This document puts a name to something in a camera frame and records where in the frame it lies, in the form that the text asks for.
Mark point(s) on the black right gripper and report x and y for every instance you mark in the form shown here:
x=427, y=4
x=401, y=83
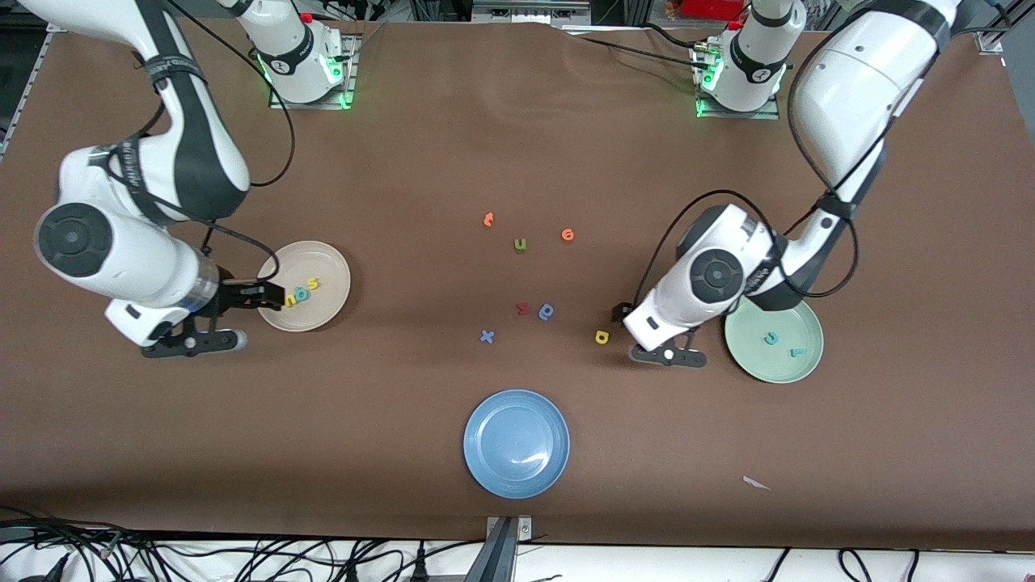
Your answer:
x=232, y=296

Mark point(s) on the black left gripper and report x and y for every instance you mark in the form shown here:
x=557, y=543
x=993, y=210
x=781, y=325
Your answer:
x=623, y=311

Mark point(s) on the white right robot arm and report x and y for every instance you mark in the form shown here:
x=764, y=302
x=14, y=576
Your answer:
x=97, y=250

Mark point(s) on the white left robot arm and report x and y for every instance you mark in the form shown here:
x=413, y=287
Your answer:
x=857, y=89

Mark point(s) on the beige brown plate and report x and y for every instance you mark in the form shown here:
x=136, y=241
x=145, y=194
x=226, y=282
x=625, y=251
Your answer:
x=311, y=263

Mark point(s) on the blue foam letter a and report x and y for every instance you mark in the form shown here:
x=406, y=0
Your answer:
x=542, y=312

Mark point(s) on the light green plate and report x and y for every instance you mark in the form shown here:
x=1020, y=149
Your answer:
x=768, y=364

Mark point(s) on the blue plate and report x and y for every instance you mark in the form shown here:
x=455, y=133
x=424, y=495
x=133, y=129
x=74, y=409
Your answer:
x=517, y=444

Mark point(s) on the brown table cover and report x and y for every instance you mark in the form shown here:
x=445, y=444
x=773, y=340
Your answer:
x=517, y=162

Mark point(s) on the white paper scrap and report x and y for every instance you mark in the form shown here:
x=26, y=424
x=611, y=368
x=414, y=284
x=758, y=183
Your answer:
x=754, y=482

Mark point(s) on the grey metal box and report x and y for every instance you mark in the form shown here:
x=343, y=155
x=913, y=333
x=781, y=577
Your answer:
x=530, y=10

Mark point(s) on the red box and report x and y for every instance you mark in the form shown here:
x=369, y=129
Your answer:
x=711, y=8

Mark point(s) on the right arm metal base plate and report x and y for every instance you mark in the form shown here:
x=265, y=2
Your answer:
x=279, y=103

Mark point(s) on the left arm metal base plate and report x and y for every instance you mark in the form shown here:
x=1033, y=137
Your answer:
x=768, y=115

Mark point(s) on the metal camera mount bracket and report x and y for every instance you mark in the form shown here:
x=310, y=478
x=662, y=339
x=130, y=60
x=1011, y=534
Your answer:
x=505, y=537

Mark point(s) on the aluminium frame profile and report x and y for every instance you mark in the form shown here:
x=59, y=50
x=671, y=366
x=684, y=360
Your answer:
x=999, y=36

